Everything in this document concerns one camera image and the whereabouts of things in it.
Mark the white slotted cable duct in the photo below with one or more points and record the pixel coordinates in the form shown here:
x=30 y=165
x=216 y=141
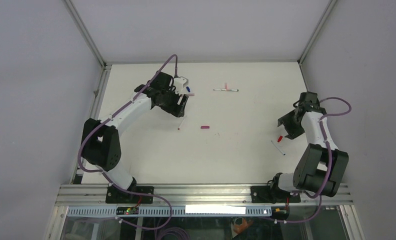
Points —
x=175 y=211

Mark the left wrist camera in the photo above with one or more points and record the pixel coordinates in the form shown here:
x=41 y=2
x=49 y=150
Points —
x=180 y=83

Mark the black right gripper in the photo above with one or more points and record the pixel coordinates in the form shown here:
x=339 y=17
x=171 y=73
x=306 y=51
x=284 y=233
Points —
x=292 y=133

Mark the white pen black tip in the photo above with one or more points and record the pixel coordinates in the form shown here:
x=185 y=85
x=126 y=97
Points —
x=277 y=146

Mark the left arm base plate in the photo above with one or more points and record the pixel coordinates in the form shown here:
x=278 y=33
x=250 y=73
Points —
x=115 y=196

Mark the black green tipped pen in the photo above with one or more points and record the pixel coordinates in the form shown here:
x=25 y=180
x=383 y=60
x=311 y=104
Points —
x=226 y=90

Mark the aluminium frame rail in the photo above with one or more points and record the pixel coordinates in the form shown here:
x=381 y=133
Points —
x=187 y=194

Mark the white pen red tip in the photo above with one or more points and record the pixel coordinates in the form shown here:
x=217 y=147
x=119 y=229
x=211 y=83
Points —
x=182 y=122

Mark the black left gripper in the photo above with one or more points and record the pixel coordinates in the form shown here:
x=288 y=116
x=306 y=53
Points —
x=176 y=110

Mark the small circuit board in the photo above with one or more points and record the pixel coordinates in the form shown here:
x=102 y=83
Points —
x=124 y=211

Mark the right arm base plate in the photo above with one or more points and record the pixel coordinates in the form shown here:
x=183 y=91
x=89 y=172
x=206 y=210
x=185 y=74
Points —
x=266 y=194

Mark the orange object below table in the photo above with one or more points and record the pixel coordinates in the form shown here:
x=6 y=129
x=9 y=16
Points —
x=240 y=224

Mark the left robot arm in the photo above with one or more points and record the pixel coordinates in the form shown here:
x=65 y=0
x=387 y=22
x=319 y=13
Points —
x=100 y=143

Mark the red pen cap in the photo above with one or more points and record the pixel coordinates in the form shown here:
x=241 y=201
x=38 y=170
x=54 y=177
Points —
x=279 y=138

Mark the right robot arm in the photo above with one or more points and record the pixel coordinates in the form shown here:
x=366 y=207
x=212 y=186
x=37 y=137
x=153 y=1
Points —
x=321 y=168

